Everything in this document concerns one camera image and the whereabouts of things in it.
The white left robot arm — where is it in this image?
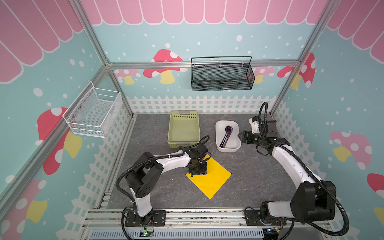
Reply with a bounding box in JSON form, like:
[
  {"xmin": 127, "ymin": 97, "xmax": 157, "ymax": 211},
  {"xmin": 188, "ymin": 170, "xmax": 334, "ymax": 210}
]
[{"xmin": 123, "ymin": 147, "xmax": 209, "ymax": 218}]

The green perforated plastic basket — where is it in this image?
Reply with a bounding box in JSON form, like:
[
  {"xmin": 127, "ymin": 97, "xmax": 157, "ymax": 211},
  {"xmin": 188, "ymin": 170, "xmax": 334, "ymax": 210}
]
[{"xmin": 168, "ymin": 111, "xmax": 200, "ymax": 149}]

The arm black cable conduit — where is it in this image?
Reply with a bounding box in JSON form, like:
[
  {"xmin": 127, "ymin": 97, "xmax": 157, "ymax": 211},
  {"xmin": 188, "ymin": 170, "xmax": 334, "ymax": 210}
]
[
  {"xmin": 257, "ymin": 101, "xmax": 351, "ymax": 240},
  {"xmin": 115, "ymin": 135, "xmax": 211, "ymax": 240}
]

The white wire wall basket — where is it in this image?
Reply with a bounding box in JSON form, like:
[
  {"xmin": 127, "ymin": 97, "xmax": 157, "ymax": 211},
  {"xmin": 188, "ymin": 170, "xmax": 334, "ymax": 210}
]
[{"xmin": 63, "ymin": 82, "xmax": 123, "ymax": 138}]

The white plastic tub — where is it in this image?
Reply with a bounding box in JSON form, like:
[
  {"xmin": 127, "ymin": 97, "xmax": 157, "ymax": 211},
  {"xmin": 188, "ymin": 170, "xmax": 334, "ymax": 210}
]
[{"xmin": 215, "ymin": 120, "xmax": 241, "ymax": 153}]

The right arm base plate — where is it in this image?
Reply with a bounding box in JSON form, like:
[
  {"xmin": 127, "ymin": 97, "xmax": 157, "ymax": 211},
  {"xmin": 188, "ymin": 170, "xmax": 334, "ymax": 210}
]
[{"xmin": 243, "ymin": 207, "xmax": 287, "ymax": 227}]

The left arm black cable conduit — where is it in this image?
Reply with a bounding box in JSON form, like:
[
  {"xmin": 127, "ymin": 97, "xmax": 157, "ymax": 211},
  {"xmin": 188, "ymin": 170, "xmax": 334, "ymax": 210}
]
[{"xmin": 115, "ymin": 135, "xmax": 211, "ymax": 240}]

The purple knife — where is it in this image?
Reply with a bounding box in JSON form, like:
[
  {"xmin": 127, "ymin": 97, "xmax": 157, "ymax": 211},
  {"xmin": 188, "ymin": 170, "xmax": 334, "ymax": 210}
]
[{"xmin": 221, "ymin": 128, "xmax": 233, "ymax": 148}]

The purple spoon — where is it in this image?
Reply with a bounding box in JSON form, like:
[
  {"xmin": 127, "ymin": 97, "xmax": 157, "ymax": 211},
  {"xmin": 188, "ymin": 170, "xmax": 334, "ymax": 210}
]
[{"xmin": 220, "ymin": 126, "xmax": 233, "ymax": 148}]

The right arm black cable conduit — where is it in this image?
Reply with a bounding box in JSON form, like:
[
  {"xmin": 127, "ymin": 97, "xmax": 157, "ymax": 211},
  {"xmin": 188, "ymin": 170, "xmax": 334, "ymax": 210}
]
[{"xmin": 257, "ymin": 101, "xmax": 351, "ymax": 240}]

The yellow paper napkin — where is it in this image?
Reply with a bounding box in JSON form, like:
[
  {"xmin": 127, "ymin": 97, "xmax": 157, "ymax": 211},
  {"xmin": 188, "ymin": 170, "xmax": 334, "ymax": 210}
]
[{"xmin": 186, "ymin": 158, "xmax": 232, "ymax": 200}]

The black mesh wall basket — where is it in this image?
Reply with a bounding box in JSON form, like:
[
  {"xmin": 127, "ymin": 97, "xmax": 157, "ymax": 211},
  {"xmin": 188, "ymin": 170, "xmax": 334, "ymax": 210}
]
[{"xmin": 191, "ymin": 56, "xmax": 256, "ymax": 92}]

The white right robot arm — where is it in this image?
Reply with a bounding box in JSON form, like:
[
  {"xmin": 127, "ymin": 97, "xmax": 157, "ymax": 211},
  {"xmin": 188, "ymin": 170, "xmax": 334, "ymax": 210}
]
[{"xmin": 238, "ymin": 131, "xmax": 336, "ymax": 223}]

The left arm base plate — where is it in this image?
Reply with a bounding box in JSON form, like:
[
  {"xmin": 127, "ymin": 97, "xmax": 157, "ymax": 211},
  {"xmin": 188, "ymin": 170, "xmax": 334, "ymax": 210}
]
[{"xmin": 123, "ymin": 209, "xmax": 167, "ymax": 227}]

